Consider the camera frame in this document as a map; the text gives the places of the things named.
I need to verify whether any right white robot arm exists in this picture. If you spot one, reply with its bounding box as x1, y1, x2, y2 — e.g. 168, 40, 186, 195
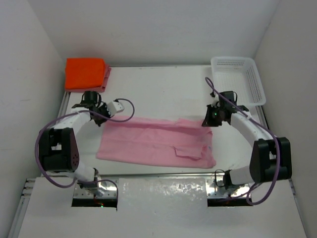
202, 91, 292, 189

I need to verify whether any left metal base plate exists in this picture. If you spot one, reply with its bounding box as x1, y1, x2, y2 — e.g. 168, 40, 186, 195
72, 176, 119, 209

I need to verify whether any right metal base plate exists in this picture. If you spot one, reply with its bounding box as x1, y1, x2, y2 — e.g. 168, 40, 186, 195
205, 176, 250, 207

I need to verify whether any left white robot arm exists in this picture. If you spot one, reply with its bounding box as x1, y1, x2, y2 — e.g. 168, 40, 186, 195
35, 91, 111, 188

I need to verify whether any white plastic basket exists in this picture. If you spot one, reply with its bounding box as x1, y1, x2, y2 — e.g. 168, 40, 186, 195
211, 57, 266, 107

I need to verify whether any white front cover panel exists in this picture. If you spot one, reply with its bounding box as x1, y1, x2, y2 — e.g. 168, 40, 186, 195
19, 178, 305, 238

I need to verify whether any orange t-shirt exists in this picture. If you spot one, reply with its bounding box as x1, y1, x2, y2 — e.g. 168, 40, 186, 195
65, 58, 106, 91

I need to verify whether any metal base plate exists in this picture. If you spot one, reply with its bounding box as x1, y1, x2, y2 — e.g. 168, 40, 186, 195
205, 176, 250, 207
72, 176, 119, 209

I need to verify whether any pink red t-shirt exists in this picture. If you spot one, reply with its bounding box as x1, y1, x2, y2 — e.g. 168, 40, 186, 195
97, 63, 111, 92

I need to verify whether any light pink t-shirt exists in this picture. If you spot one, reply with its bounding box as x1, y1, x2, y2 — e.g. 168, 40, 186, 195
96, 118, 216, 169

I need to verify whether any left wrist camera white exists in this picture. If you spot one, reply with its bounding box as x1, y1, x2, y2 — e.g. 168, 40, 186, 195
106, 101, 125, 117

